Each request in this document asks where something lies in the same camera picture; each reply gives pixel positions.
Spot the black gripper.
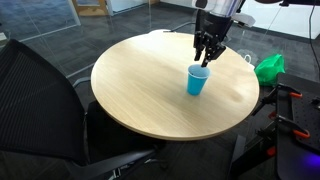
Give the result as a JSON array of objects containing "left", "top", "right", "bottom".
[{"left": 194, "top": 10, "right": 232, "bottom": 67}]

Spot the blue plastic cup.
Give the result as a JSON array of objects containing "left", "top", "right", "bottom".
[{"left": 187, "top": 64, "right": 210, "bottom": 96}]

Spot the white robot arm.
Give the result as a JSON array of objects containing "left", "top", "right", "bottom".
[{"left": 192, "top": 0, "right": 255, "bottom": 67}]

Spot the green plastic bag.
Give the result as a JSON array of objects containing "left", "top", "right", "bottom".
[{"left": 254, "top": 54, "right": 285, "bottom": 86}]

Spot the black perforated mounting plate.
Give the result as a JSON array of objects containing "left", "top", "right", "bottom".
[{"left": 275, "top": 74, "right": 320, "bottom": 180}]

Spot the black mesh office chair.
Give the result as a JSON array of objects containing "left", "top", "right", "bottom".
[{"left": 0, "top": 39, "right": 165, "bottom": 180}]

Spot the upper orange-handled clamp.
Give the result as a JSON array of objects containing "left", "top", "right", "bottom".
[{"left": 252, "top": 83, "right": 302, "bottom": 116}]

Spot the orange-handled clamp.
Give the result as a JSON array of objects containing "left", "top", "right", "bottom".
[
  {"left": 257, "top": 115, "right": 310, "bottom": 139},
  {"left": 252, "top": 83, "right": 302, "bottom": 116}
]

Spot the lower orange-handled clamp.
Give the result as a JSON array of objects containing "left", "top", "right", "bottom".
[{"left": 257, "top": 115, "right": 310, "bottom": 139}]

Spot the black camera cable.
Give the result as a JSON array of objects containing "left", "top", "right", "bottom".
[{"left": 308, "top": 0, "right": 320, "bottom": 73}]

